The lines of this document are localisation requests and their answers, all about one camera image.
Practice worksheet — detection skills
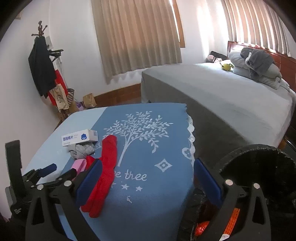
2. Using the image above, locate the beige right curtain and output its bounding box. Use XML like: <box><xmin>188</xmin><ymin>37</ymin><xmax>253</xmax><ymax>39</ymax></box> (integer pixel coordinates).
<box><xmin>221</xmin><ymin>0</ymin><xmax>290</xmax><ymax>56</ymax></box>

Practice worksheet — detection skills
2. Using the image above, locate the orange bubble wrap sheet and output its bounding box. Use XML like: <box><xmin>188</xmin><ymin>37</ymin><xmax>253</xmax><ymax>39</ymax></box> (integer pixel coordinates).
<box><xmin>223</xmin><ymin>208</ymin><xmax>240</xmax><ymax>236</ymax></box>

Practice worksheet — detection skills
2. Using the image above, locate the striped basket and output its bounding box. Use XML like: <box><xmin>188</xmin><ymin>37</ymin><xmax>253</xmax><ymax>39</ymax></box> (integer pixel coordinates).
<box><xmin>67</xmin><ymin>88</ymin><xmax>75</xmax><ymax>105</ymax></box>

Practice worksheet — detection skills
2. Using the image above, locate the beige curtain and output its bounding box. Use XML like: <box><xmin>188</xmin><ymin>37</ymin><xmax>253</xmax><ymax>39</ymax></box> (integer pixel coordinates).
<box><xmin>91</xmin><ymin>1</ymin><xmax>182</xmax><ymax>79</ymax></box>
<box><xmin>221</xmin><ymin>0</ymin><xmax>290</xmax><ymax>56</ymax></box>

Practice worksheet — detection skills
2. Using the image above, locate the grey rolled sock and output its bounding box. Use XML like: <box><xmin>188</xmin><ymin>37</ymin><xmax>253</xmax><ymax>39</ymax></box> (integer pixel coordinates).
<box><xmin>67</xmin><ymin>143</ymin><xmax>95</xmax><ymax>160</ymax></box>

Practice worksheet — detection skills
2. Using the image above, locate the red wooden headboard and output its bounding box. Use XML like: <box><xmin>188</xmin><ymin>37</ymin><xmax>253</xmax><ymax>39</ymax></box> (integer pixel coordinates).
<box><xmin>227</xmin><ymin>41</ymin><xmax>296</xmax><ymax>91</ymax></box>

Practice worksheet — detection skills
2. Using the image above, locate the blue tree-pattern tablecloth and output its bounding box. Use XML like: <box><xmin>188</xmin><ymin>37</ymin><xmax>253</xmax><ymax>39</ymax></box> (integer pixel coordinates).
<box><xmin>27</xmin><ymin>103</ymin><xmax>193</xmax><ymax>240</ymax></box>

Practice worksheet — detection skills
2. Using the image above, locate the dark grey folded blanket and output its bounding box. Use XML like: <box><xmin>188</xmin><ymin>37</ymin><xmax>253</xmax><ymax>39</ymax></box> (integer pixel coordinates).
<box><xmin>240</xmin><ymin>47</ymin><xmax>274</xmax><ymax>80</ymax></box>

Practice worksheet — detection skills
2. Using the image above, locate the black trash bin bag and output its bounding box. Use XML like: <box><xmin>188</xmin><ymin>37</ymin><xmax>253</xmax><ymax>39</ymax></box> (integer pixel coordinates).
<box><xmin>177</xmin><ymin>145</ymin><xmax>295</xmax><ymax>240</ymax></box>

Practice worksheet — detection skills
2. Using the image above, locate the white blue medicine box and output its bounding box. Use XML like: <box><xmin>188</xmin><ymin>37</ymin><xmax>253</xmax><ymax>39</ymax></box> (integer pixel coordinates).
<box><xmin>61</xmin><ymin>129</ymin><xmax>98</xmax><ymax>147</ymax></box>

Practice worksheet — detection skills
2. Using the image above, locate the yellow plush toy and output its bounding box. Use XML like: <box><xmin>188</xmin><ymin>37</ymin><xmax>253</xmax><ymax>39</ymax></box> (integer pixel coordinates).
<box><xmin>220</xmin><ymin>63</ymin><xmax>234</xmax><ymax>72</ymax></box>

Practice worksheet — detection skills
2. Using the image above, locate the beige left curtain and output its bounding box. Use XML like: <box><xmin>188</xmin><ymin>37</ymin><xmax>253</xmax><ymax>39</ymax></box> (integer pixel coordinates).
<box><xmin>91</xmin><ymin>1</ymin><xmax>182</xmax><ymax>79</ymax></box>

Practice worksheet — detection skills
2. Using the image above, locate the pink sock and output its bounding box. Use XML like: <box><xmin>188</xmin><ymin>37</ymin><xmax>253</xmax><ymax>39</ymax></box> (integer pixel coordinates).
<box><xmin>71</xmin><ymin>159</ymin><xmax>87</xmax><ymax>175</ymax></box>

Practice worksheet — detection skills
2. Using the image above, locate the grey sheeted bed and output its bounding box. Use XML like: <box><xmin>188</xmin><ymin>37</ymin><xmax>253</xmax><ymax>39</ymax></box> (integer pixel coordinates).
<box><xmin>141</xmin><ymin>63</ymin><xmax>295</xmax><ymax>163</ymax></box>

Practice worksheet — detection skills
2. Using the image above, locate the black hanging coat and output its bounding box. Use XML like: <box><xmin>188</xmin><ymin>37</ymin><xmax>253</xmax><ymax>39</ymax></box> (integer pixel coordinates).
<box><xmin>28</xmin><ymin>37</ymin><xmax>56</xmax><ymax>98</ymax></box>

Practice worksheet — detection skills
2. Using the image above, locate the wooden coat rack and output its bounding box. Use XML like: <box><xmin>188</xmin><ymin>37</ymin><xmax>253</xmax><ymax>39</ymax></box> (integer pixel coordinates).
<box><xmin>32</xmin><ymin>21</ymin><xmax>71</xmax><ymax>121</ymax></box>

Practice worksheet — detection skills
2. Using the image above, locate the red hanging bag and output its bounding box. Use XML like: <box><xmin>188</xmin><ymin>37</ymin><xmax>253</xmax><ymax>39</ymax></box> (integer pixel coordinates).
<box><xmin>48</xmin><ymin>70</ymin><xmax>68</xmax><ymax>108</ymax></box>

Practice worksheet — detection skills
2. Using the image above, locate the red sock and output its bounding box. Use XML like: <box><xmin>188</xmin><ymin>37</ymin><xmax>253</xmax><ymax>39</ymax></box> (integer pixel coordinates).
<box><xmin>81</xmin><ymin>135</ymin><xmax>117</xmax><ymax>218</ymax></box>

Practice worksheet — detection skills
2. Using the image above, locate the grey pillow stack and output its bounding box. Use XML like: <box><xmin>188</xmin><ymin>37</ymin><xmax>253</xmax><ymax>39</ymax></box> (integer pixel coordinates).
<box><xmin>228</xmin><ymin>48</ymin><xmax>284</xmax><ymax>89</ymax></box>

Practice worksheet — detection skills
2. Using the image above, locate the black bag on nightstand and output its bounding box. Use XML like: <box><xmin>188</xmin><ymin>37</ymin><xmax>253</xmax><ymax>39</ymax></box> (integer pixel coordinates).
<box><xmin>206</xmin><ymin>51</ymin><xmax>227</xmax><ymax>63</ymax></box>

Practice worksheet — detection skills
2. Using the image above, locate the brown paper bag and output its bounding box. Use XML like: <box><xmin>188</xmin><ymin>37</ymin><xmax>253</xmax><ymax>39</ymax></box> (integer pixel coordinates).
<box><xmin>83</xmin><ymin>93</ymin><xmax>97</xmax><ymax>109</ymax></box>

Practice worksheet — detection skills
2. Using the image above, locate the purple item on floor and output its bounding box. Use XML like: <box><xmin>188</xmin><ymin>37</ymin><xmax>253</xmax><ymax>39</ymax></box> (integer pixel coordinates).
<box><xmin>75</xmin><ymin>101</ymin><xmax>85</xmax><ymax>111</ymax></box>

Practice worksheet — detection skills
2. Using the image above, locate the red plastic bag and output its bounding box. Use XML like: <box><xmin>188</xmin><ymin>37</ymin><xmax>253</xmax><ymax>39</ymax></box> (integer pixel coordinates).
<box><xmin>194</xmin><ymin>221</ymin><xmax>210</xmax><ymax>237</ymax></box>

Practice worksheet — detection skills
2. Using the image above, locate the beige tote bag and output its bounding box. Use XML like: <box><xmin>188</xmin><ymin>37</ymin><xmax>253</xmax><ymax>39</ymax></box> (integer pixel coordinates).
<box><xmin>49</xmin><ymin>84</ymin><xmax>69</xmax><ymax>111</ymax></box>

